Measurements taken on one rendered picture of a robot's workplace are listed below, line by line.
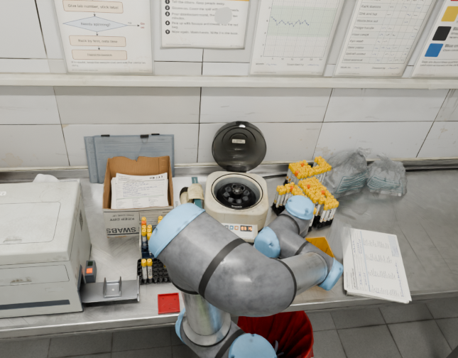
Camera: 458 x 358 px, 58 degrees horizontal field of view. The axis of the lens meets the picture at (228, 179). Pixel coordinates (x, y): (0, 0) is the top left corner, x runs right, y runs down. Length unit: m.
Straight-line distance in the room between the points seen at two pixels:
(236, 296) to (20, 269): 0.73
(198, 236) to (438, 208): 1.47
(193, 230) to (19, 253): 0.62
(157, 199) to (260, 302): 0.99
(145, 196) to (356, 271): 0.82
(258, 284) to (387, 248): 1.08
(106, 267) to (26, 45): 0.77
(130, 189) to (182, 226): 0.97
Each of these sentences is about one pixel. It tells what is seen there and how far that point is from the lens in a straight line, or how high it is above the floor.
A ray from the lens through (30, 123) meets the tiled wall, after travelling 1.70.
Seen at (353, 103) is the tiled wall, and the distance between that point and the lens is 1.79.
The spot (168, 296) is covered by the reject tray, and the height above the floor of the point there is 0.88.
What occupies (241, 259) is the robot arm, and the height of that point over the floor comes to 1.54.
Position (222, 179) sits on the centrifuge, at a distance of 1.62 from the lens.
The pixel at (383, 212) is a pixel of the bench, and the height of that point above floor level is 0.87.
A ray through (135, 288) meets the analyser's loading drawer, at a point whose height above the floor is 0.91.
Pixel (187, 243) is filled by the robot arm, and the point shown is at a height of 1.53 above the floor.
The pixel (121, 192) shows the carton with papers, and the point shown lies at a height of 0.94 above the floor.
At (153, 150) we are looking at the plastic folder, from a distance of 1.70.
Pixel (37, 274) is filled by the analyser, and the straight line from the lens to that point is 1.26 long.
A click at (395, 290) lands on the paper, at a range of 1.57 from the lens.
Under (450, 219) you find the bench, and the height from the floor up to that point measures 0.87.
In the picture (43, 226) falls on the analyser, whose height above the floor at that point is 1.17.
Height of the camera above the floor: 2.05
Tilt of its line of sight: 41 degrees down
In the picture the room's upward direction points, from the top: 7 degrees clockwise
